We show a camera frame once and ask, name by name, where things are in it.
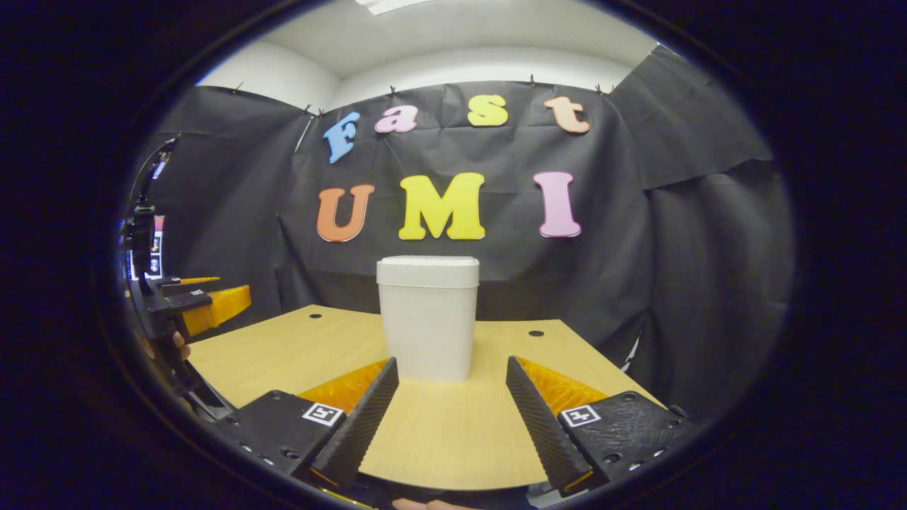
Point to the computer monitor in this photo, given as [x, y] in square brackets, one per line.
[159, 248]

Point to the black backdrop cloth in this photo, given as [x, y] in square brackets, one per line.
[673, 248]

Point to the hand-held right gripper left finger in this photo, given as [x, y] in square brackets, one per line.
[368, 418]

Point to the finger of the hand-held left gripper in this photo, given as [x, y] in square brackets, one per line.
[184, 285]
[220, 306]

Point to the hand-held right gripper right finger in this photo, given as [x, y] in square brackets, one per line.
[538, 421]

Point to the ceiling light panel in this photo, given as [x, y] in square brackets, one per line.
[393, 5]

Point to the white desktop garbage bin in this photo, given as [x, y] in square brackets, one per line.
[429, 326]

